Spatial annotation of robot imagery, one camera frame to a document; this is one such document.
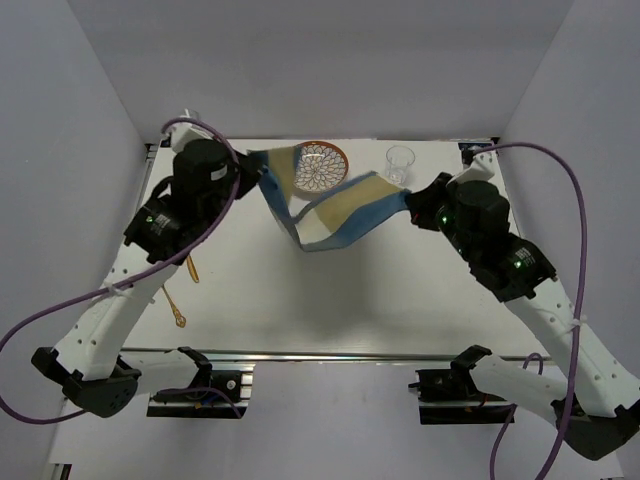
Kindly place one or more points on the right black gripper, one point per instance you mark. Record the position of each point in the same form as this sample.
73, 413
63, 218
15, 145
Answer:
421, 204

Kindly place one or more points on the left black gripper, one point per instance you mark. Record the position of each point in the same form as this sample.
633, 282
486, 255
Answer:
253, 169

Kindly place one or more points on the blue beige placemat cloth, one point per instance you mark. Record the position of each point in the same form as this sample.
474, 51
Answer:
333, 220

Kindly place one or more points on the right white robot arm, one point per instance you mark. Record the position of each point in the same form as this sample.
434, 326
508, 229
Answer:
602, 394

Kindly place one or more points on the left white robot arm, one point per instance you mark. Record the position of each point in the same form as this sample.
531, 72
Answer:
88, 362

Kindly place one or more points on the clear drinking glass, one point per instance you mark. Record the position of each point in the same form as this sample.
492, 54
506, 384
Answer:
399, 160

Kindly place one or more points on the floral patterned ceramic bowl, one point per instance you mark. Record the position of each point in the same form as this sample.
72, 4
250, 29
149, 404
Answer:
320, 166

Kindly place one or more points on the right blue corner label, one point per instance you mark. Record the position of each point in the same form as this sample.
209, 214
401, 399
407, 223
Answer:
473, 145

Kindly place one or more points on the gold knife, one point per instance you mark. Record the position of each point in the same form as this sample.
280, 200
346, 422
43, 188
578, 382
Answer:
192, 269

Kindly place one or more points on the gold fork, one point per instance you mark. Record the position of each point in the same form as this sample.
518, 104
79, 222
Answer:
180, 319

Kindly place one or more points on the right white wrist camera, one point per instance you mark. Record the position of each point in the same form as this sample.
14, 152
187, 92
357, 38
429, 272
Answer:
477, 166

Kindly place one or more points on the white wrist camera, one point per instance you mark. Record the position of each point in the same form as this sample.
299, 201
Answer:
182, 133
477, 166

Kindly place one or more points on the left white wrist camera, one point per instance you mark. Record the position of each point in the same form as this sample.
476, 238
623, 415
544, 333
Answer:
182, 133

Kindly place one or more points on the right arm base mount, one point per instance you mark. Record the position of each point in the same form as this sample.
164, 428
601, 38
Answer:
443, 400

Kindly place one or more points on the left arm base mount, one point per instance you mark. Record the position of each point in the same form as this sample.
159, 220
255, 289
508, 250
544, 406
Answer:
221, 394

